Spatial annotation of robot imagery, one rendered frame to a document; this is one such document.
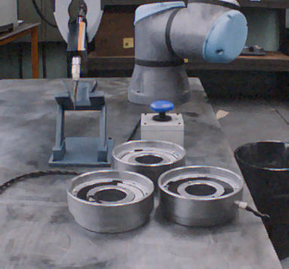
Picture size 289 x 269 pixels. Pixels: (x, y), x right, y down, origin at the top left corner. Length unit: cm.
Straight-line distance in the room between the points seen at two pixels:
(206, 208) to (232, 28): 53
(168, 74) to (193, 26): 14
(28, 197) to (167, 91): 53
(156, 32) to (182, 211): 59
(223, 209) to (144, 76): 60
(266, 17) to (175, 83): 365
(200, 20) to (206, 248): 59
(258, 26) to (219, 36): 373
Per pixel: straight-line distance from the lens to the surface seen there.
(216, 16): 100
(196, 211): 55
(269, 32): 473
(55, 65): 473
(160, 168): 64
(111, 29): 407
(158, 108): 80
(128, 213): 54
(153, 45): 108
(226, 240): 54
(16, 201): 64
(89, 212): 54
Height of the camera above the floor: 108
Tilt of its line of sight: 15 degrees down
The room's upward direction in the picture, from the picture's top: straight up
